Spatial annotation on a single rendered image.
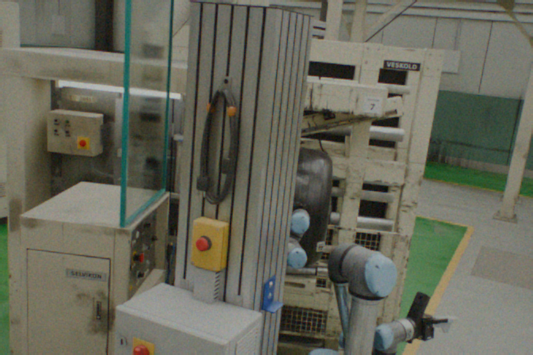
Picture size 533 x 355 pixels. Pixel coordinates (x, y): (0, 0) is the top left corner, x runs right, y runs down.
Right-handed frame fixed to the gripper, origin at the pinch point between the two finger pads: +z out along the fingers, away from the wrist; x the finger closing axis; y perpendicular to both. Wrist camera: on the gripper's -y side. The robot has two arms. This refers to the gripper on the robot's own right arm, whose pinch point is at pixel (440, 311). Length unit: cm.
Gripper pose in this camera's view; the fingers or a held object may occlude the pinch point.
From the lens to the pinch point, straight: 223.5
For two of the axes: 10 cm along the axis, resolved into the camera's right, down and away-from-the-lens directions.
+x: 6.3, 1.3, -7.6
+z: 7.7, -0.9, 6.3
